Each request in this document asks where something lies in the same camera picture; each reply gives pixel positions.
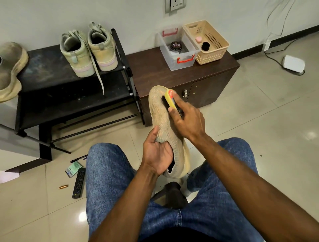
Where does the person's right forearm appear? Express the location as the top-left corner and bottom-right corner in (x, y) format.
(195, 135), (319, 242)

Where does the person's left hand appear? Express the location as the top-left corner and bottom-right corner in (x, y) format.
(141, 126), (174, 176)

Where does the black metal shoe rack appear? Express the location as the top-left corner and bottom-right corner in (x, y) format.
(0, 28), (145, 173)

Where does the green paper packet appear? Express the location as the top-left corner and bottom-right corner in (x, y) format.
(65, 161), (83, 178)

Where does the black remote control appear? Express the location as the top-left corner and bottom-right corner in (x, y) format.
(72, 168), (86, 199)

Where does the worn tan slip-on shoe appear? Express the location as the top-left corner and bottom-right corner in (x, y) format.
(0, 42), (30, 103)
(148, 85), (191, 179)

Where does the person's right leg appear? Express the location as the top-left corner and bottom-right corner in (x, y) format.
(182, 138), (265, 242)

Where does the clear plastic storage box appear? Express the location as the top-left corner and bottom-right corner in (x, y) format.
(159, 27), (200, 71)

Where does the white router box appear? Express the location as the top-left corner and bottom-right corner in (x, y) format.
(282, 55), (306, 75)

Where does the beige plastic basket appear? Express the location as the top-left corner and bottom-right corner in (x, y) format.
(183, 20), (230, 65)

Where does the black orange shoe brush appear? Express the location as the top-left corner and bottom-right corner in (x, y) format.
(162, 89), (184, 118)

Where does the person's right hand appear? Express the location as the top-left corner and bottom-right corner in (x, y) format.
(168, 91), (207, 145)

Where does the white wall socket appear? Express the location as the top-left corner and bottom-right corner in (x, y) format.
(165, 0), (186, 14)

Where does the pale green lace-up shoe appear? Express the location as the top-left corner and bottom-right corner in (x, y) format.
(88, 22), (119, 72)
(60, 30), (105, 95)

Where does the person's left leg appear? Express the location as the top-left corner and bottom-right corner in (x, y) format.
(86, 143), (187, 242)

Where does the black round polish tin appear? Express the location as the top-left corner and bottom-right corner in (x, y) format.
(169, 41), (183, 53)

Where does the white cable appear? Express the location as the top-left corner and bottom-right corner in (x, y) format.
(263, 0), (306, 76)

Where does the person's leg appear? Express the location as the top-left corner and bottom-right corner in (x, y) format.
(182, 138), (265, 242)
(86, 143), (187, 242)

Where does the dark brown wooden cabinet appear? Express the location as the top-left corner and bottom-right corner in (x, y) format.
(127, 46), (240, 126)

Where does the white paper sheet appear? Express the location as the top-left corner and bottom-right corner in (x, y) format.
(0, 171), (20, 183)

